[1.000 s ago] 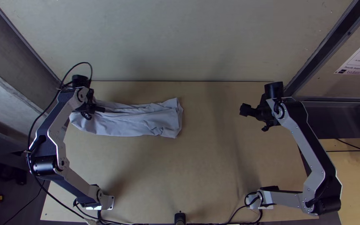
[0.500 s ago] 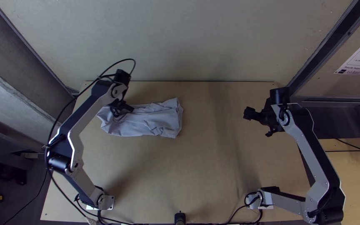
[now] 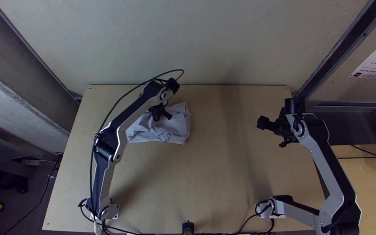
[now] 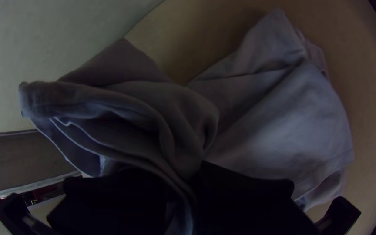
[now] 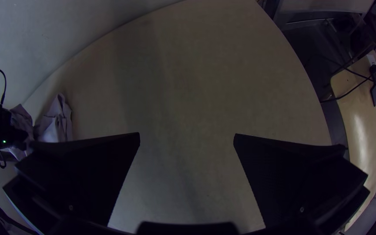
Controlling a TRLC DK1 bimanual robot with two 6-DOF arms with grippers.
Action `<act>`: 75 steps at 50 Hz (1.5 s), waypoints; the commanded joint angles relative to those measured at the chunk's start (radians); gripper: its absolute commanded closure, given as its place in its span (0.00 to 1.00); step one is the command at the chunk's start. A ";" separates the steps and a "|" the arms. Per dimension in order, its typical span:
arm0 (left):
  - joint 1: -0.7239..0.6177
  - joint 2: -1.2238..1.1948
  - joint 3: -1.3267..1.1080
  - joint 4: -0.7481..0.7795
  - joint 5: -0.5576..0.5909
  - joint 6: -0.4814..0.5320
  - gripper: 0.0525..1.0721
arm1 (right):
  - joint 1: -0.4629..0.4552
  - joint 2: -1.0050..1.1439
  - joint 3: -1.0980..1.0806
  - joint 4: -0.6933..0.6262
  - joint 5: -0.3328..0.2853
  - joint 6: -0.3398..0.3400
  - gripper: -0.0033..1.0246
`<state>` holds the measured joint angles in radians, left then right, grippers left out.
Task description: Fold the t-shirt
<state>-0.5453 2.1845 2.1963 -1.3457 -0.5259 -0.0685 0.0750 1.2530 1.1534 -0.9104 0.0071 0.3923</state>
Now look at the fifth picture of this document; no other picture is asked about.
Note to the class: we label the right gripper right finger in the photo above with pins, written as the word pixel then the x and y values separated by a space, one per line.
pixel 292 182

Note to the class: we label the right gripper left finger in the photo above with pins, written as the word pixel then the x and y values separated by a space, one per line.
pixel 80 179

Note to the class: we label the grey t-shirt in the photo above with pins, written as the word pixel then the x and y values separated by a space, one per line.
pixel 55 124

